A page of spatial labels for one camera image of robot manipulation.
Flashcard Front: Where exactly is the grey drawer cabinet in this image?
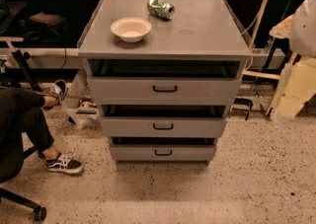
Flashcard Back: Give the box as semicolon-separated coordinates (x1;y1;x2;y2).
77;0;253;167

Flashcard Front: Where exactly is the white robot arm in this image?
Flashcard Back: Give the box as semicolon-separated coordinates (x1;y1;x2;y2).
270;0;316;123

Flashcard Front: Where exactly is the grey drawer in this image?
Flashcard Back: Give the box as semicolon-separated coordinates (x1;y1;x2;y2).
110;137;216;162
88;59;241;106
102;105;226;138

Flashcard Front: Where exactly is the grey top drawer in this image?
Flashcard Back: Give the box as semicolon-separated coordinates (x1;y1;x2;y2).
88;59;241;106

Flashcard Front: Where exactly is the grey middle drawer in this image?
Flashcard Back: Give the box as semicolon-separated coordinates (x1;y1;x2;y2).
102;105;226;138

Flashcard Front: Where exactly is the wooden A-frame stand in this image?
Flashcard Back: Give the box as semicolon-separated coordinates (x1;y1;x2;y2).
249;0;294;115

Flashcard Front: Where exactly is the brown box on shelf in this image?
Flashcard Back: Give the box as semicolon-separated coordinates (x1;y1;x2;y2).
30;12;64;26

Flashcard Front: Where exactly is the grey bottom drawer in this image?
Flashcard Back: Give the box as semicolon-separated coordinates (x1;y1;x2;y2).
110;137;216;162

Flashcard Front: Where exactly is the crushed green soda can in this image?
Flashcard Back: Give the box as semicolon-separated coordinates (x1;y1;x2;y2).
147;0;175;20

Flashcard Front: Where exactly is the seated person in black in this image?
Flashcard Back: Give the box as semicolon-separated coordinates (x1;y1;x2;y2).
0;88;54;182

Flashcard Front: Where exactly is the black white sneaker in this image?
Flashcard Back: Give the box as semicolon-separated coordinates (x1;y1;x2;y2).
49;80;66;104
45;153;83;175

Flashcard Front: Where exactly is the black office chair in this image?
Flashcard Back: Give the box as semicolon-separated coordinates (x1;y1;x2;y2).
0;145;47;222

